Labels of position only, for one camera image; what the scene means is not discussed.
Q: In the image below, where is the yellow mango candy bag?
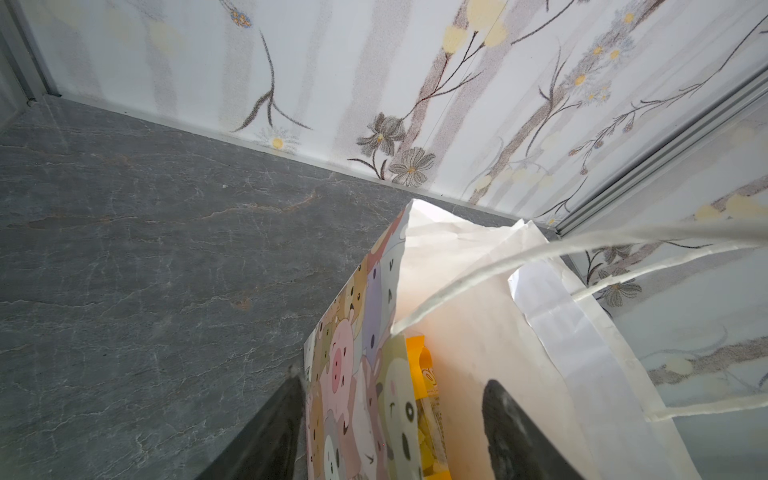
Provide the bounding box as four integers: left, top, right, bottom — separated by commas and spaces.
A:
406, 336, 452, 480

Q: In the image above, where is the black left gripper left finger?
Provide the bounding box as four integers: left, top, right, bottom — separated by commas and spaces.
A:
197, 376, 304, 480

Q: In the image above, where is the white cartoon paper bag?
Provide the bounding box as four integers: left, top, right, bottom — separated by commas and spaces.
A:
304, 200, 767, 479

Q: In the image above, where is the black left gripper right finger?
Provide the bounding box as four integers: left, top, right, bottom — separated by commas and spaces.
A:
482, 379, 582, 480

